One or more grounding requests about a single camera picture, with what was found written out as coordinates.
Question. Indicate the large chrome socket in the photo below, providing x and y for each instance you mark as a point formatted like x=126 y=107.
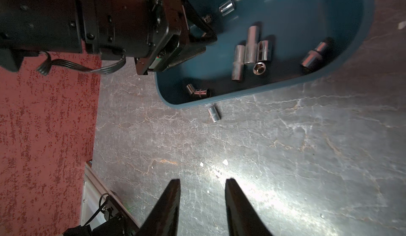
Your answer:
x=264 y=52
x=315 y=57

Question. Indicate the long chrome socket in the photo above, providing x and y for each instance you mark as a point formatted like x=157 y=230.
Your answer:
x=238 y=64
x=251 y=47

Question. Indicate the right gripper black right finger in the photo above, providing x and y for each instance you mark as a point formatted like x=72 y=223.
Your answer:
x=242 y=219

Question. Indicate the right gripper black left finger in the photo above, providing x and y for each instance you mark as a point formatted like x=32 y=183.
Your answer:
x=163 y=219

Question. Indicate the teal plastic storage box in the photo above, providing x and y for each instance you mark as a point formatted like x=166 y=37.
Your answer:
x=293 y=26

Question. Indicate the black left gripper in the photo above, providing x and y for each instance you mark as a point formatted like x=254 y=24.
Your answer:
x=157 y=34

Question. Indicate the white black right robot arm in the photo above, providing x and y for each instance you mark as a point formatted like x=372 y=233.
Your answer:
x=110 y=230

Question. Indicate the small chrome socket pair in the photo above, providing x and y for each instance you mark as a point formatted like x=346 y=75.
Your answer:
x=198 y=93

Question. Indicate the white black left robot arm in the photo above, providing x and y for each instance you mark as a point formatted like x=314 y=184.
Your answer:
x=33 y=27

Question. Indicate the hex chrome socket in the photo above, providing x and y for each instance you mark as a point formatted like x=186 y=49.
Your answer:
x=259 y=68

